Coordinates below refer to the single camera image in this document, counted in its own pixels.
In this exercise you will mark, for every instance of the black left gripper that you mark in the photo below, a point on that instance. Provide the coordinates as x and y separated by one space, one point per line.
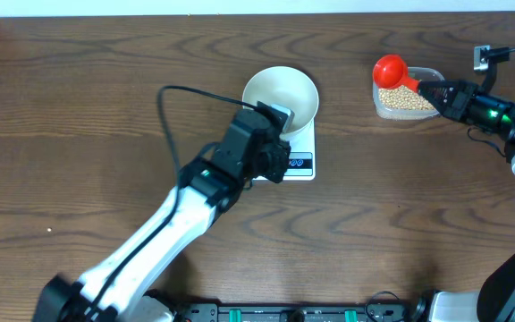
277 156

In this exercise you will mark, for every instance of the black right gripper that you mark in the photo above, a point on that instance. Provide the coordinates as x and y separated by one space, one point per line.
459 100

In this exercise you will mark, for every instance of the red plastic measuring scoop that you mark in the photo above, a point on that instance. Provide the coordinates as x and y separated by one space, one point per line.
391 72

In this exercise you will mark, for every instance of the white digital kitchen scale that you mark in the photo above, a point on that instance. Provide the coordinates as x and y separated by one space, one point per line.
302 161

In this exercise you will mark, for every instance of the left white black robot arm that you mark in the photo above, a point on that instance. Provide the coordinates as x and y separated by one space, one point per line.
111 291

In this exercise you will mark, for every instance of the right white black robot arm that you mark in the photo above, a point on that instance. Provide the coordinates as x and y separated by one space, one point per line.
474 105

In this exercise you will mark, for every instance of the white ceramic bowl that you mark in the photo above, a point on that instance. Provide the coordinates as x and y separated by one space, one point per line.
287 87

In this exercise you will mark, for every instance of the clear plastic container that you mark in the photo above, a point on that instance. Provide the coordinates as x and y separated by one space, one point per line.
396 114

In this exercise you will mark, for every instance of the soybeans pile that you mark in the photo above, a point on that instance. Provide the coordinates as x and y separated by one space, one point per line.
403 98

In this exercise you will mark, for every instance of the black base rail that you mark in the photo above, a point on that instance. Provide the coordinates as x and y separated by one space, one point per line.
374 310

